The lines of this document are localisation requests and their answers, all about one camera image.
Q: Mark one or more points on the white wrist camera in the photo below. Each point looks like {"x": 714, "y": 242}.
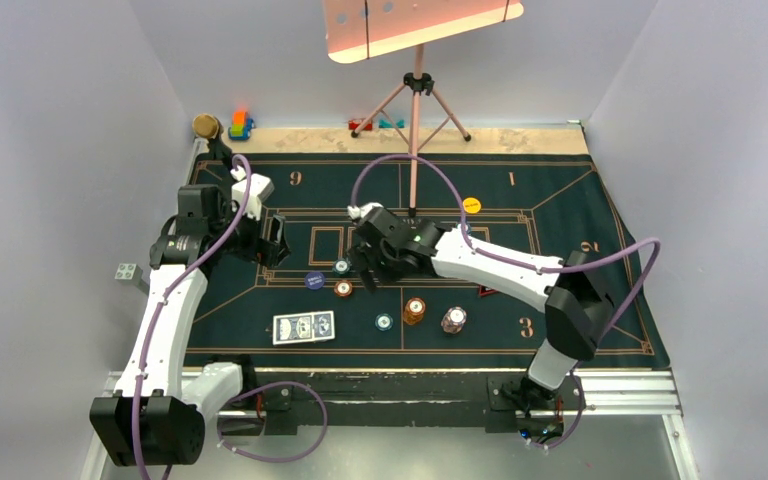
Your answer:
{"x": 251, "y": 190}
{"x": 358, "y": 212}

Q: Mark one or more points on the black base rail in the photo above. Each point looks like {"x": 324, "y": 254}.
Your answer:
{"x": 492, "y": 400}

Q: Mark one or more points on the blue playing card deck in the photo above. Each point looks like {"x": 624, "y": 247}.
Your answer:
{"x": 306, "y": 327}

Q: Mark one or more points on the gold round knob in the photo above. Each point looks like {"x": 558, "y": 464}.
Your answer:
{"x": 206, "y": 126}

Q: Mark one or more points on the green poker chip stack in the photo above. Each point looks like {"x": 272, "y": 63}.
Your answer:
{"x": 383, "y": 322}

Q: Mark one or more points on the blue small blind button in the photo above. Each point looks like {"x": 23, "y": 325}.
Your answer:
{"x": 314, "y": 280}

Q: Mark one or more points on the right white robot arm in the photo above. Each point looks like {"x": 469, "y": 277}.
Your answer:
{"x": 574, "y": 300}

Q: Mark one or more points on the red toy block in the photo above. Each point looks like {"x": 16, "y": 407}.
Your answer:
{"x": 358, "y": 125}

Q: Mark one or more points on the grey lego block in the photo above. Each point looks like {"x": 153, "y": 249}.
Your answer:
{"x": 131, "y": 274}

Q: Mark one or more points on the colourful toy block stack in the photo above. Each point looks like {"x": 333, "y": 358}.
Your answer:
{"x": 241, "y": 126}

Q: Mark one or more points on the pink music stand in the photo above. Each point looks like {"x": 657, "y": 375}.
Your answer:
{"x": 361, "y": 30}

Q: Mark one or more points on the dark green poker mat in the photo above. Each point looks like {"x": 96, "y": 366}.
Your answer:
{"x": 539, "y": 204}

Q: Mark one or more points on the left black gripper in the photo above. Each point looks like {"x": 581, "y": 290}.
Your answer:
{"x": 260, "y": 250}

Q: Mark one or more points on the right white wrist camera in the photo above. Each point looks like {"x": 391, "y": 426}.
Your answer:
{"x": 358, "y": 212}

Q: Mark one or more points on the teal toy block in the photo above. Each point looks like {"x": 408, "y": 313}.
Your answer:
{"x": 386, "y": 124}

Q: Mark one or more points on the red triangular dealer button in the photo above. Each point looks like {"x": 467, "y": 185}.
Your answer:
{"x": 485, "y": 291}

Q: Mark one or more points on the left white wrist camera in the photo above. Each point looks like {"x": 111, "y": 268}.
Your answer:
{"x": 251, "y": 190}

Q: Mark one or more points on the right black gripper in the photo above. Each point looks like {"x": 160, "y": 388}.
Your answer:
{"x": 363, "y": 251}

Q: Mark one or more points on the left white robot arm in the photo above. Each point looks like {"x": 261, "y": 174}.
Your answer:
{"x": 152, "y": 418}

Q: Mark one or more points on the yellow big blind button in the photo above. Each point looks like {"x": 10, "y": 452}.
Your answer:
{"x": 472, "y": 205}

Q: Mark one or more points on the orange poker chip stack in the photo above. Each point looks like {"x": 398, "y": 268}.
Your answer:
{"x": 414, "y": 311}

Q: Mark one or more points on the pink poker chip stack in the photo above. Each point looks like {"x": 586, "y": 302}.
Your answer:
{"x": 454, "y": 320}

